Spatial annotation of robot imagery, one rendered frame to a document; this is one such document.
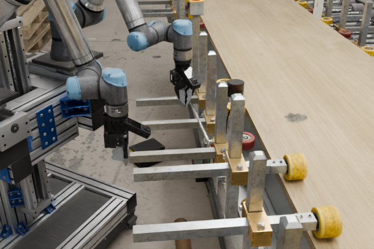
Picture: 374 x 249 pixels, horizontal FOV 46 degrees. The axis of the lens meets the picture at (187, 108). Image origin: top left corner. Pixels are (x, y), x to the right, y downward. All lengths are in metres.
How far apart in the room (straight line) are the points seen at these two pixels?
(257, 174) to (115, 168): 2.03
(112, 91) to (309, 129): 0.75
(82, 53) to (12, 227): 1.06
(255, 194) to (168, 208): 1.58
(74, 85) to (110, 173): 1.62
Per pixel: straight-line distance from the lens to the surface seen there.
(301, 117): 1.75
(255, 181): 1.10
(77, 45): 1.52
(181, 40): 1.71
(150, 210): 2.67
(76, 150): 3.29
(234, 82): 1.52
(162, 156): 1.57
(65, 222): 2.34
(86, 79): 1.44
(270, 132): 1.65
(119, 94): 1.43
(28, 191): 2.16
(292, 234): 0.88
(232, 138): 1.32
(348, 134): 1.71
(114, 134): 1.50
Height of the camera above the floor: 1.71
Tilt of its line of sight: 27 degrees down
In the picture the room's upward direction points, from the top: straight up
